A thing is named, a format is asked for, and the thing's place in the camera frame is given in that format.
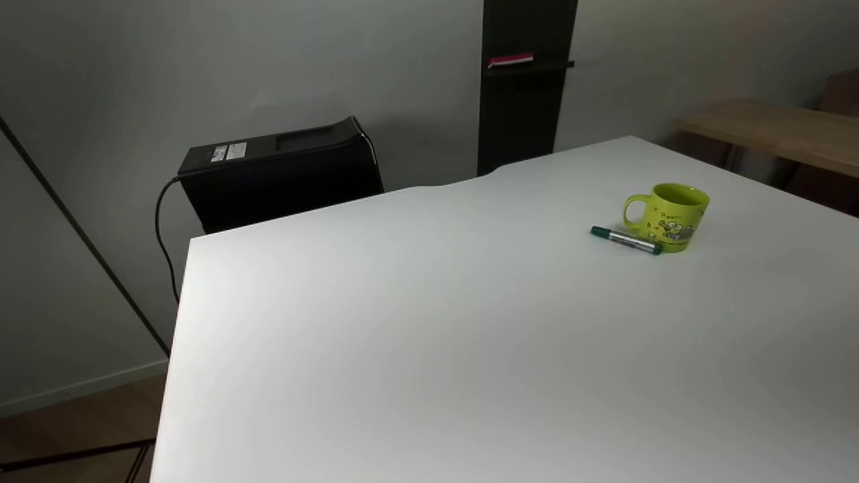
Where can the green marker with silver barrel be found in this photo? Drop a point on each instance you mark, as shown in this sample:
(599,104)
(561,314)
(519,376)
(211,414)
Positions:
(627,241)

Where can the black computer tower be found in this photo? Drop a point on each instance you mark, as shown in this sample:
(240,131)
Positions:
(282,178)

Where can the black shelf unit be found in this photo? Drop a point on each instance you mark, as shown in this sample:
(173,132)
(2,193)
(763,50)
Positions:
(523,100)

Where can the pink and white book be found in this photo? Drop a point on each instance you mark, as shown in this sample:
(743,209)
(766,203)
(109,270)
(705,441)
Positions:
(510,61)

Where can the yellow-green printed mug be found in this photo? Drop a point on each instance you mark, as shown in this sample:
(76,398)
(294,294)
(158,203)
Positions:
(674,215)

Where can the stand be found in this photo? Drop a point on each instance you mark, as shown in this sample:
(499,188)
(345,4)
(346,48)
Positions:
(80,235)

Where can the wooden table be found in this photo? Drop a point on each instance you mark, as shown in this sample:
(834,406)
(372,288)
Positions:
(785,131)

